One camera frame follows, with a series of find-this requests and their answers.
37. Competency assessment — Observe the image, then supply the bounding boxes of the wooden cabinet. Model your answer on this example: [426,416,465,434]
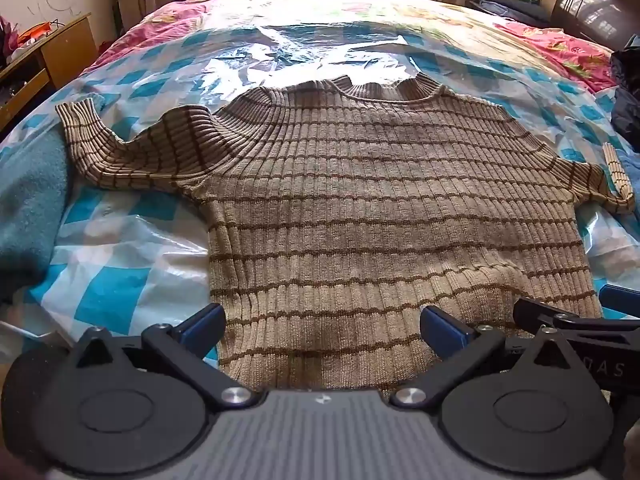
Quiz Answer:
[0,12,98,133]

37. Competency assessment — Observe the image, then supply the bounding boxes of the pink plastic bag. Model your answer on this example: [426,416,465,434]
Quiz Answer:
[0,15,21,61]

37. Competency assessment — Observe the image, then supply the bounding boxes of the beige striped ribbed sweater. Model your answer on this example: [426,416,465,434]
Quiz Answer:
[54,73,636,395]

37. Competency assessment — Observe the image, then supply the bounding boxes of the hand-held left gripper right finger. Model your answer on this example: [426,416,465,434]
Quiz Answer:
[390,305,571,409]

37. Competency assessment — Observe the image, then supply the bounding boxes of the teal fleece blanket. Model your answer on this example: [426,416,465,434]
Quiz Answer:
[0,127,76,306]

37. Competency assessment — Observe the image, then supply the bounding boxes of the folded blue clothes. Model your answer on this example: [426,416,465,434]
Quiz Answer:
[477,0,553,23]

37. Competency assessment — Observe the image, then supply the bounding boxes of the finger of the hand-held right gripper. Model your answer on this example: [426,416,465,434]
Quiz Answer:
[599,284,640,318]
[514,297,640,332]

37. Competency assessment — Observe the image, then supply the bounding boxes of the orange object on cabinet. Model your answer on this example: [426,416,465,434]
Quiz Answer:
[17,20,56,43]

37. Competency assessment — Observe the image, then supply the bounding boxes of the dark cloth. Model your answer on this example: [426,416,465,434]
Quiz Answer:
[607,35,640,151]

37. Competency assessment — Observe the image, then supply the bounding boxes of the dark brown glossy headboard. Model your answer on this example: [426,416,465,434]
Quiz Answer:
[550,0,640,51]

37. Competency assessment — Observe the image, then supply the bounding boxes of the blue white checkered plastic sheet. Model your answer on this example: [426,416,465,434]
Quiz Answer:
[0,20,640,361]

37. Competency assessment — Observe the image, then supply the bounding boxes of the pink floral bedspread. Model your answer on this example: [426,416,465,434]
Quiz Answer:
[92,0,618,96]

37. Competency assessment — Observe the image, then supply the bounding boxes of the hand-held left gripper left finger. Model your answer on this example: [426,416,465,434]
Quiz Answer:
[75,303,257,409]

